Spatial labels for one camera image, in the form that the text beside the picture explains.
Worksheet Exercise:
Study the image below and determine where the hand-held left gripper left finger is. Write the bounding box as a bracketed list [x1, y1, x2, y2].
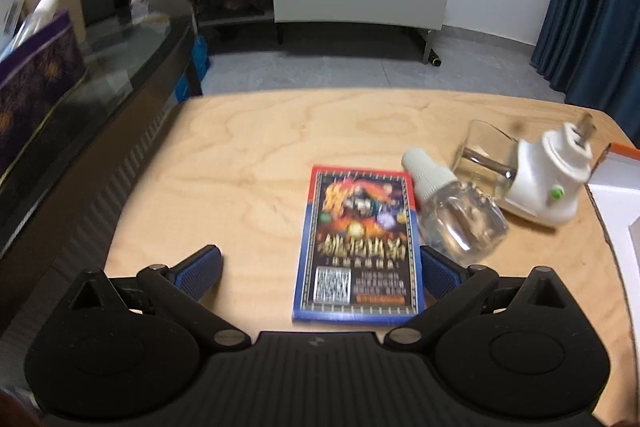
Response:
[65, 244, 253, 353]

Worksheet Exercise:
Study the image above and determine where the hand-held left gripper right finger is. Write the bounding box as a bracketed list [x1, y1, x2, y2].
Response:
[382, 244, 572, 353]

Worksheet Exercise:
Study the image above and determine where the blue red card box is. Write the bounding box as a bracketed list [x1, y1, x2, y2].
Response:
[291, 164, 427, 325]

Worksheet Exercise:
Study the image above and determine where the white box with orange edge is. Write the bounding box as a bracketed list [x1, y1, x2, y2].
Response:
[585, 142, 640, 323]

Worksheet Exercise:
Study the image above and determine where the clear bottle with white cap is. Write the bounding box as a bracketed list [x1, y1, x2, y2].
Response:
[401, 147, 510, 267]

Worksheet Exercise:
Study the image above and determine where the white heater with glass bottle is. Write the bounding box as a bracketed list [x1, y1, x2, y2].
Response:
[452, 112, 598, 225]

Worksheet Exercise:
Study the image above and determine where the pale carton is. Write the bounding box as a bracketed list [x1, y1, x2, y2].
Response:
[620, 214, 640, 288]

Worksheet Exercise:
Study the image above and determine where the blue bag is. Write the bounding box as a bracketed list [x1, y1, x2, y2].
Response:
[175, 36, 212, 100]

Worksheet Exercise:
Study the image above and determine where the black glass coffee table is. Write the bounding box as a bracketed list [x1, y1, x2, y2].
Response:
[0, 0, 203, 323]

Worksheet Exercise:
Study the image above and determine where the purple patterned box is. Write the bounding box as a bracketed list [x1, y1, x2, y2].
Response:
[0, 9, 87, 188]

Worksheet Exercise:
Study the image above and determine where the light blue carton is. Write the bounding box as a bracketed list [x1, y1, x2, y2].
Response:
[0, 14, 38, 62]

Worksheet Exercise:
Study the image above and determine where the white plastic bottle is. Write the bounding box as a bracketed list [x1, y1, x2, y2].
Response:
[22, 0, 65, 32]

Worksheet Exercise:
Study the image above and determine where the dark blue curtain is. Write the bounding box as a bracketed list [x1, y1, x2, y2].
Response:
[529, 0, 640, 142]

